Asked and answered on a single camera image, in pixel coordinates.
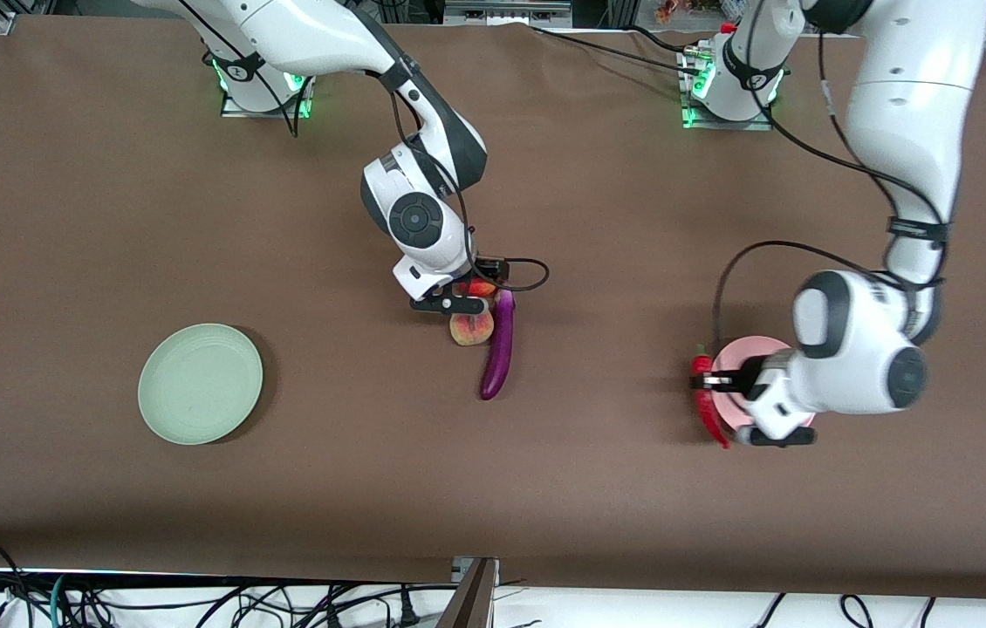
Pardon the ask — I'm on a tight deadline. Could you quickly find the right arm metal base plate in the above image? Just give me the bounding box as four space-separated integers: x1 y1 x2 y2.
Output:
219 52 319 119

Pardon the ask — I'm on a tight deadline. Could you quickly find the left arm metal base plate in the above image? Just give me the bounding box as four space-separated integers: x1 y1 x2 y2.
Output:
679 44 775 132

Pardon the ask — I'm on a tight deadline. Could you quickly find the black cable across table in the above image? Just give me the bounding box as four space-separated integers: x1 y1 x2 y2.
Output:
628 24 696 51
530 24 702 74

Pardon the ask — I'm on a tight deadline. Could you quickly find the pale green plate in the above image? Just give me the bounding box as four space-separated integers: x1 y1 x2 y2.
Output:
137 323 264 447

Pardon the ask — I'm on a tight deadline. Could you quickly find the metal camera post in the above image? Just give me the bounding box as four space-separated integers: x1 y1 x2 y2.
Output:
436 556 501 628

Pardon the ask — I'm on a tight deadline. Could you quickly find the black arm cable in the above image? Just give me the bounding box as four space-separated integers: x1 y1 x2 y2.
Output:
713 0 952 350
175 0 551 294

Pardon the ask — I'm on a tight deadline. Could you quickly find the red chili pepper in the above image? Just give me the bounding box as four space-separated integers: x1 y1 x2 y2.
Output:
692 353 731 449

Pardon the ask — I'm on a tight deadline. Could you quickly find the grey metal device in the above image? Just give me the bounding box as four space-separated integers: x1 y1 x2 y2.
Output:
443 0 574 27

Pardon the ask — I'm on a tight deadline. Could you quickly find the pink plate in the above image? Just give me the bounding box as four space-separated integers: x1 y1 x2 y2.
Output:
709 336 817 430

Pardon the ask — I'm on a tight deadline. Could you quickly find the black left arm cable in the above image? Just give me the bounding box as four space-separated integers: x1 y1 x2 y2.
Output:
713 0 952 350

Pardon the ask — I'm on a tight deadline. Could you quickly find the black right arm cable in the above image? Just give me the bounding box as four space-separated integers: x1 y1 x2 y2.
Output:
175 0 551 294

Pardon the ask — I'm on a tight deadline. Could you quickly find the long purple eggplant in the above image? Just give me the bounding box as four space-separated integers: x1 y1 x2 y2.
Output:
480 290 517 401

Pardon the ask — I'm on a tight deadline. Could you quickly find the yellow pink peach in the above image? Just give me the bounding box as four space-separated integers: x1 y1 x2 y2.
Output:
449 311 495 347

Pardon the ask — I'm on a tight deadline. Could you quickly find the large table cover sheet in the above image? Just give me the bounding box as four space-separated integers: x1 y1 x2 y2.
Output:
0 16 986 601

